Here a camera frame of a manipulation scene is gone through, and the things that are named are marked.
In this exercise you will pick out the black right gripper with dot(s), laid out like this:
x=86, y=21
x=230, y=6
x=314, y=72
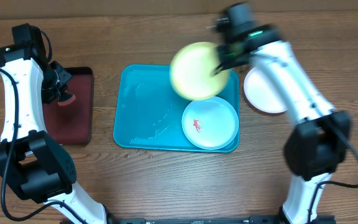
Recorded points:
x=223, y=65

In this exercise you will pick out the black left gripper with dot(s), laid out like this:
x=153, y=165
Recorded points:
x=66, y=76

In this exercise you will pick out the black and pink sponge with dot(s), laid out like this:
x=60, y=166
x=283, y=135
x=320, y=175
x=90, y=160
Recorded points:
x=66, y=98

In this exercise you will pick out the white plate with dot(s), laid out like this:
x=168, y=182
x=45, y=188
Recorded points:
x=260, y=93

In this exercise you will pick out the yellow-green plate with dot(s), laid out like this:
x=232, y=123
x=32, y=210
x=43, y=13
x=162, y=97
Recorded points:
x=194, y=72

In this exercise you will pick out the light blue plate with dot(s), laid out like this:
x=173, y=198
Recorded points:
x=210, y=124

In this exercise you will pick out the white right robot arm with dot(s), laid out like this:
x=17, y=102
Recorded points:
x=319, y=141

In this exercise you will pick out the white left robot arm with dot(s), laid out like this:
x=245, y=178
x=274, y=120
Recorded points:
x=32, y=164

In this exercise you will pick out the dark red water tray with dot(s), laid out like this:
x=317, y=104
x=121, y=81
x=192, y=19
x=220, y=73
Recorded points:
x=71, y=123

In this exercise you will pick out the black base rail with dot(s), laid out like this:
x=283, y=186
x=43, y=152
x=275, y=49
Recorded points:
x=254, y=219

